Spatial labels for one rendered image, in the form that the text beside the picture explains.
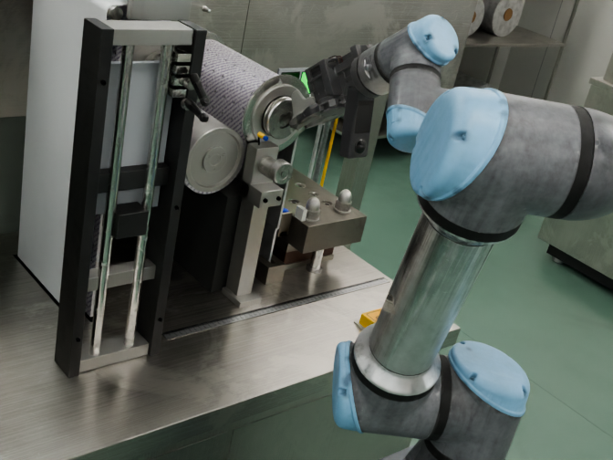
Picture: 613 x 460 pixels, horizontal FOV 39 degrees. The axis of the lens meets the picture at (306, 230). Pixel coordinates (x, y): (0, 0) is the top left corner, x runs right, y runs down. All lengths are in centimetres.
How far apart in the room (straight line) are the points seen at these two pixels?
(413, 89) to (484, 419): 46
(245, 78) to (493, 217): 76
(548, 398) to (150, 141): 238
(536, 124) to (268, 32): 112
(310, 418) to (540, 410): 180
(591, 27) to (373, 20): 436
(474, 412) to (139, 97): 62
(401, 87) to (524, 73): 543
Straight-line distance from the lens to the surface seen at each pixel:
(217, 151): 148
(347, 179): 253
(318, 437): 163
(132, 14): 127
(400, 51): 128
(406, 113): 122
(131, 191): 129
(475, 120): 83
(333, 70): 141
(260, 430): 149
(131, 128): 124
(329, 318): 162
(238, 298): 160
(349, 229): 174
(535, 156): 84
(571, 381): 352
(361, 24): 207
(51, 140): 148
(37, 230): 157
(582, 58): 640
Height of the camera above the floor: 172
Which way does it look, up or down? 25 degrees down
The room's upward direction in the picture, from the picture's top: 13 degrees clockwise
